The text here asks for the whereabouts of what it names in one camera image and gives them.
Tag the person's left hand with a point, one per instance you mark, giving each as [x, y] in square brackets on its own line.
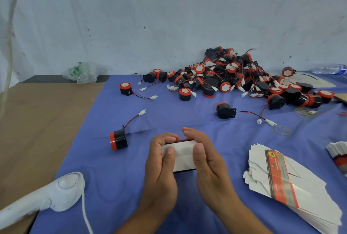
[158, 182]

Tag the person's right hand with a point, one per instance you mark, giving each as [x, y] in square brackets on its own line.
[214, 176]

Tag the person's left thumb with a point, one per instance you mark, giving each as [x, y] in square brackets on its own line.
[168, 159]

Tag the person's right thumb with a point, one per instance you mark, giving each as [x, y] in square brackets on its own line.
[199, 156]

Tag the small white carton box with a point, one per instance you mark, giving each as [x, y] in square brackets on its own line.
[183, 157]

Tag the person's right forearm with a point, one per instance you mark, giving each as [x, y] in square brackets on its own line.
[241, 219]

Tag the person's left forearm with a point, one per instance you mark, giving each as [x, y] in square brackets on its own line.
[143, 219]

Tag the blue table cloth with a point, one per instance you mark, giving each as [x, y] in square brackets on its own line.
[113, 176]

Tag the pile of black red buzzers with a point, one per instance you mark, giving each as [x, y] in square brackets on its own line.
[230, 76]

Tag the yellow rubber band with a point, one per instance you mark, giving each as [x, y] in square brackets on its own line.
[282, 134]
[299, 112]

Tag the banded stack of flat cartons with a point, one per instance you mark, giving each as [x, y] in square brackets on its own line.
[287, 182]

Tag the white plastic lamp base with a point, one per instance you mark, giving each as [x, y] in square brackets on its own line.
[54, 193]

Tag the white green plastic bag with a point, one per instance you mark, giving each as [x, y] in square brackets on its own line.
[81, 72]

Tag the red rubber band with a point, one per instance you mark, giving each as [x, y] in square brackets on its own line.
[343, 113]

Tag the small brown cardboard piece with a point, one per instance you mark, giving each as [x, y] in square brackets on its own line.
[341, 98]

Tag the clear plastic water bottle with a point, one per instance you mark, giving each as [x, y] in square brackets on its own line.
[328, 69]

